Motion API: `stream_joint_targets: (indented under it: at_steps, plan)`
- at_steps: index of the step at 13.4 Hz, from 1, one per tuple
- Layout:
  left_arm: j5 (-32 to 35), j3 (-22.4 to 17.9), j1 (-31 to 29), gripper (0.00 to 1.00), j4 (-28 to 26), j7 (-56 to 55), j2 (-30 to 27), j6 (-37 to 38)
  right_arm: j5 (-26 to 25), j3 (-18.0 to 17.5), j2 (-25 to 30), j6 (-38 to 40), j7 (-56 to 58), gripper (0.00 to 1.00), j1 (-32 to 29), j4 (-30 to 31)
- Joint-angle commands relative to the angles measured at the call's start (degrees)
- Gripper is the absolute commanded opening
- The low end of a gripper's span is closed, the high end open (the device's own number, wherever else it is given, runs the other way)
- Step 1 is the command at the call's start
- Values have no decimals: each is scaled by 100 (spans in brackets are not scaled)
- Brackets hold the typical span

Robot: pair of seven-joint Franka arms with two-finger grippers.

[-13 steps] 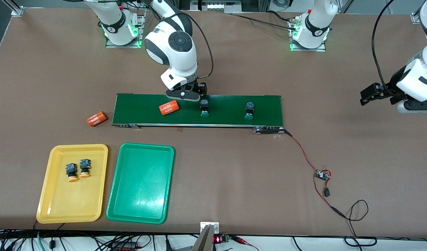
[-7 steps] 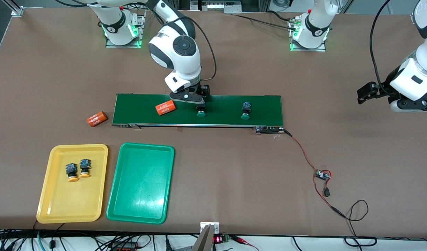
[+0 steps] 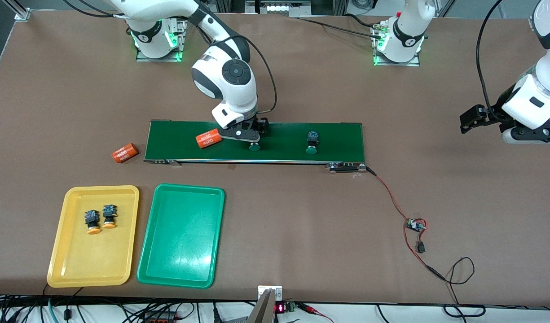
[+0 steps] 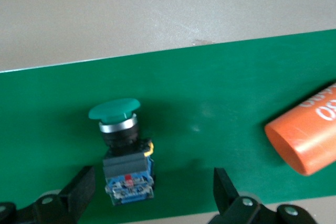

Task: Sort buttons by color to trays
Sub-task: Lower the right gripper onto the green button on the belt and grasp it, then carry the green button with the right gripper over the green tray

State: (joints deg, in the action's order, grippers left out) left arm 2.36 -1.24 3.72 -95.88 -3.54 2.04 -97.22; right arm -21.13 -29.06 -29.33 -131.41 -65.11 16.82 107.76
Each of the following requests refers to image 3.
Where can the green conveyor belt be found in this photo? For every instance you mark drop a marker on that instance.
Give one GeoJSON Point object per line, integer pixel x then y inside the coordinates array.
{"type": "Point", "coordinates": [337, 139]}

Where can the black power strip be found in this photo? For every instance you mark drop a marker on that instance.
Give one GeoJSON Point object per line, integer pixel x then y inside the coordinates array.
{"type": "Point", "coordinates": [160, 318]}

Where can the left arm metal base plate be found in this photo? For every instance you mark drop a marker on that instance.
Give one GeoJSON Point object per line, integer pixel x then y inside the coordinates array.
{"type": "Point", "coordinates": [398, 63]}

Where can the red clip lead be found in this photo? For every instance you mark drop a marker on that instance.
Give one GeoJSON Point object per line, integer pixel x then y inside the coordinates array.
{"type": "Point", "coordinates": [308, 308]}

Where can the aluminium frame with light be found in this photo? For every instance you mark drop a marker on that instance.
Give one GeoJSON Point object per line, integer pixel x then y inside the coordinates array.
{"type": "Point", "coordinates": [274, 8]}

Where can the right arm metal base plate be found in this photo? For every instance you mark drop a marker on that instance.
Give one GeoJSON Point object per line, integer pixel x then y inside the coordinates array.
{"type": "Point", "coordinates": [160, 59]}

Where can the small green circuit board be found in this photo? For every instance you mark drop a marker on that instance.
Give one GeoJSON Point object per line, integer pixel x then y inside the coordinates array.
{"type": "Point", "coordinates": [414, 224]}

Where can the grey metal camera mount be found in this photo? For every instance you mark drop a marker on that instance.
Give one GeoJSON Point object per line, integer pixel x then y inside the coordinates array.
{"type": "Point", "coordinates": [263, 309]}

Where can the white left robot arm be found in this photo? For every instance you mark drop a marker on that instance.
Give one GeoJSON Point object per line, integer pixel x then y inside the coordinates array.
{"type": "Point", "coordinates": [407, 27]}

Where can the green push button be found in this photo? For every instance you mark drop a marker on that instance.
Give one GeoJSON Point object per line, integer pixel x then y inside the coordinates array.
{"type": "Point", "coordinates": [254, 147]}
{"type": "Point", "coordinates": [312, 138]}

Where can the display module with red digits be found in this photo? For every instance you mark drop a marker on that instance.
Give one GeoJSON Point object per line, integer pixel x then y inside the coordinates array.
{"type": "Point", "coordinates": [280, 308]}

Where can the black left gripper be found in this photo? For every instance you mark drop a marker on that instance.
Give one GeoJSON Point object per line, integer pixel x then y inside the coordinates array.
{"type": "Point", "coordinates": [497, 112]}

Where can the yellow push button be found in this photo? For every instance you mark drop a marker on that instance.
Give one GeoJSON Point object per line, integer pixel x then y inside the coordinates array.
{"type": "Point", "coordinates": [92, 217]}
{"type": "Point", "coordinates": [109, 211]}

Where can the aluminium profile post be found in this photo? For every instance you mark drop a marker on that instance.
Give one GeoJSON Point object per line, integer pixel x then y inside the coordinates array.
{"type": "Point", "coordinates": [22, 15]}

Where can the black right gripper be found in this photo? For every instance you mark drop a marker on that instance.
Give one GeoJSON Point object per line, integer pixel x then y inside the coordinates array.
{"type": "Point", "coordinates": [261, 124]}

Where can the orange cylinder with print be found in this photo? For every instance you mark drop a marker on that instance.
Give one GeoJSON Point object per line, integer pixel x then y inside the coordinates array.
{"type": "Point", "coordinates": [209, 138]}
{"type": "Point", "coordinates": [124, 153]}

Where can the yellow plastic tray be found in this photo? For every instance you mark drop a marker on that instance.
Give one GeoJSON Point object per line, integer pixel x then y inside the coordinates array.
{"type": "Point", "coordinates": [90, 264]}

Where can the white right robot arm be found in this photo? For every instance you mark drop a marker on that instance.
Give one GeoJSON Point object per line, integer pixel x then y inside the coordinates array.
{"type": "Point", "coordinates": [239, 96]}

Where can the green plastic tray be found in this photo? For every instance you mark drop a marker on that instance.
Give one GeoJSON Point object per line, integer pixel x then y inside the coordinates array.
{"type": "Point", "coordinates": [180, 237]}

